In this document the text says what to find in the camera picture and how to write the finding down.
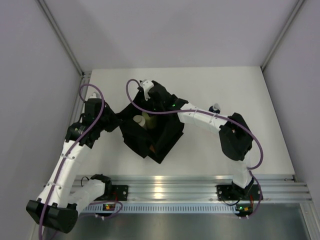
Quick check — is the yellow pump lotion bottle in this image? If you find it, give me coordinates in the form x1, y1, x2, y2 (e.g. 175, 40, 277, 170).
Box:
142, 112, 157, 130

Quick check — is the black canvas bag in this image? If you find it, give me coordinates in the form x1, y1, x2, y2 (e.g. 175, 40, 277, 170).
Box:
116, 92, 187, 164

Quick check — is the orange pump bottle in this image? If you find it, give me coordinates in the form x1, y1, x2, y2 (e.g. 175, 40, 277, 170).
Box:
208, 103, 221, 114

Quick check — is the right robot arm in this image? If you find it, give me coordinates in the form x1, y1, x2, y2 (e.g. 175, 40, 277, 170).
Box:
140, 80, 264, 200

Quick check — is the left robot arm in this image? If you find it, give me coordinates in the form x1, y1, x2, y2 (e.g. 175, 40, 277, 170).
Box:
26, 98, 119, 234

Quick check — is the beige white-capped bottle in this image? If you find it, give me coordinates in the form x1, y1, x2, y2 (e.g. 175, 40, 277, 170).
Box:
133, 115, 147, 130

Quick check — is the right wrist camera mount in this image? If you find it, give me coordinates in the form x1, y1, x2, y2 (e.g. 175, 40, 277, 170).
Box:
138, 79, 154, 101

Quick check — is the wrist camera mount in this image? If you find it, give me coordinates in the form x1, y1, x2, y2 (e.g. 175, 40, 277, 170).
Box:
89, 92, 101, 99
138, 79, 154, 101

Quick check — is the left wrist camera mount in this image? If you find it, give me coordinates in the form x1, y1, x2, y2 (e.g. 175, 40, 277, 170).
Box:
89, 92, 101, 99

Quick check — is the slotted cable duct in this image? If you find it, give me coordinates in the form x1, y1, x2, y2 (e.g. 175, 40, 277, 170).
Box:
82, 203, 250, 214

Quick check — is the left frame post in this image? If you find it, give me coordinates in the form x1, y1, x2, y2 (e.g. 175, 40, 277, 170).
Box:
35, 0, 84, 77

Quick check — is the frame post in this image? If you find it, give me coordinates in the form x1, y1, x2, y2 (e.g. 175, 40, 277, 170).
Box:
260, 0, 307, 73
35, 0, 84, 77

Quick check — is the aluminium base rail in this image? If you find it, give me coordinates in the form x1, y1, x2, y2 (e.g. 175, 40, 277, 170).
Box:
111, 174, 312, 204

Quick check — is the right frame post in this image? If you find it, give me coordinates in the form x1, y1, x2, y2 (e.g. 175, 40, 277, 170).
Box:
260, 0, 307, 73

